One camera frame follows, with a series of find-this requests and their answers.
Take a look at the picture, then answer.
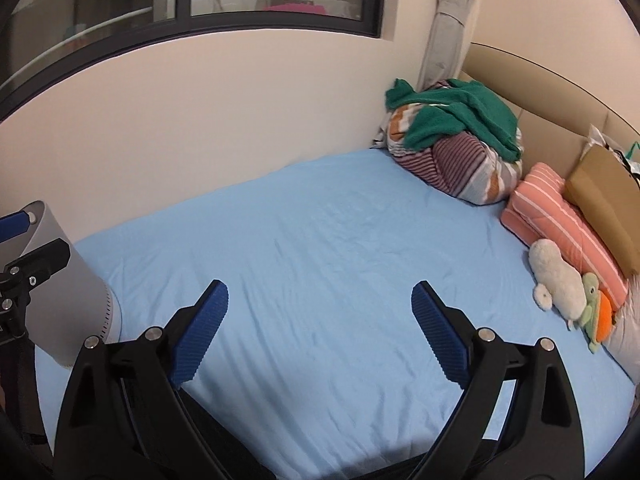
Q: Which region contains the white bag with green handles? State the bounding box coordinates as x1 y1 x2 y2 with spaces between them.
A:
582 124 640 176

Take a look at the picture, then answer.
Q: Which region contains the brown paper bag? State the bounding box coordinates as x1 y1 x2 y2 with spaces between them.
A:
565 145 640 278

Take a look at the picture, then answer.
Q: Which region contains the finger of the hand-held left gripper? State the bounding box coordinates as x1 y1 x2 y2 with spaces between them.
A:
4 239 71 287
0 211 32 245

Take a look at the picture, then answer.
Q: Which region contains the pink striped pillow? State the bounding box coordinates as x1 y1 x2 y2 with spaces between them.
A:
500 162 631 311

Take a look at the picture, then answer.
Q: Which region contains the green turtle plush toy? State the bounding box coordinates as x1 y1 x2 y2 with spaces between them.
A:
580 272 613 355

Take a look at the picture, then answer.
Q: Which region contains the striped duvet bundle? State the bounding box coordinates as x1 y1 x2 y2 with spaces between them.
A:
372 80 524 206

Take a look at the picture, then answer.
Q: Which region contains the grey curtain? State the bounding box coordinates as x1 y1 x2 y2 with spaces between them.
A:
417 0 483 93

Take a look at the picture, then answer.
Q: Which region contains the light blue bed sheet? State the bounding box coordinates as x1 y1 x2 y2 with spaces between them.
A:
35 147 636 480

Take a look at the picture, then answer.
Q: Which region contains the white seal plush toy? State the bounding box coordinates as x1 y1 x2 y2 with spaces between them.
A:
528 239 587 331

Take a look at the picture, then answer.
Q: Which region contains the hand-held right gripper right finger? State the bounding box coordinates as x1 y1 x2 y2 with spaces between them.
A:
411 280 586 480

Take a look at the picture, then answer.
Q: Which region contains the green towel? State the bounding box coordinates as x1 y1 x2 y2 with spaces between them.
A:
385 78 521 161

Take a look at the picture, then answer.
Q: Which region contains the beige padded headboard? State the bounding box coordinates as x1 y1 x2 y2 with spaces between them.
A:
457 42 640 196

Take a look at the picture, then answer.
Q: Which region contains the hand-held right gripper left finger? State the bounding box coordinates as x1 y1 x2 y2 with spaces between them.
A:
54 280 230 480

